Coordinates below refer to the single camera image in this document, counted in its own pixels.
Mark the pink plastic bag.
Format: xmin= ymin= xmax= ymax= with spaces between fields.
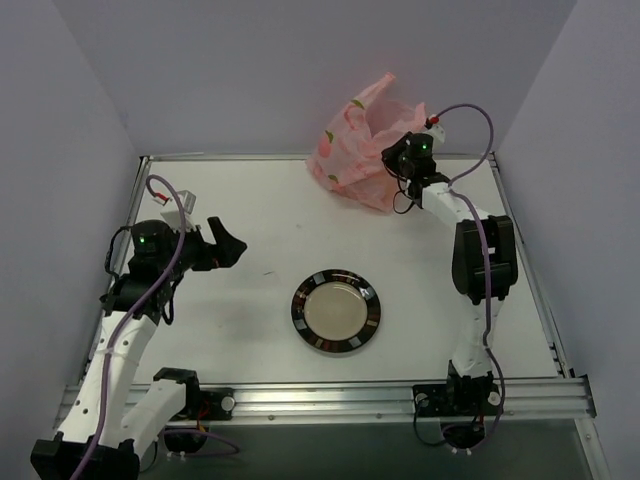
xmin=306 ymin=73 xmax=427 ymax=213

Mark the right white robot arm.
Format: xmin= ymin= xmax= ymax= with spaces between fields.
xmin=381 ymin=132 xmax=518 ymax=416

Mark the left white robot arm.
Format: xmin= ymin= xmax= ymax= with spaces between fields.
xmin=30 ymin=217 xmax=247 ymax=479

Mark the black rimmed ceramic plate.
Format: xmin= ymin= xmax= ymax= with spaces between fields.
xmin=290 ymin=269 xmax=382 ymax=355

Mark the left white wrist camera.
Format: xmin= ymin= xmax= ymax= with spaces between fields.
xmin=160 ymin=190 xmax=196 ymax=232

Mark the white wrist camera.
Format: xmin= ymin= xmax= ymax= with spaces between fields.
xmin=425 ymin=115 xmax=446 ymax=144
xmin=160 ymin=190 xmax=196 ymax=232

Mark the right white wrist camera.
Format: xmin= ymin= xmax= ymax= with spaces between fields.
xmin=425 ymin=115 xmax=446 ymax=144

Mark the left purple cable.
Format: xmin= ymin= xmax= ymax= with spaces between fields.
xmin=69 ymin=174 xmax=241 ymax=480

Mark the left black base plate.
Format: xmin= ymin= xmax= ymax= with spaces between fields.
xmin=182 ymin=387 xmax=236 ymax=421

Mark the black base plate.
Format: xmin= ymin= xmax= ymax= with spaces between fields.
xmin=182 ymin=387 xmax=236 ymax=421
xmin=412 ymin=383 xmax=502 ymax=418

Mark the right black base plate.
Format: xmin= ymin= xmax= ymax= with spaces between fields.
xmin=412 ymin=383 xmax=502 ymax=418

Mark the aluminium front rail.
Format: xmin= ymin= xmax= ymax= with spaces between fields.
xmin=52 ymin=377 xmax=599 ymax=429

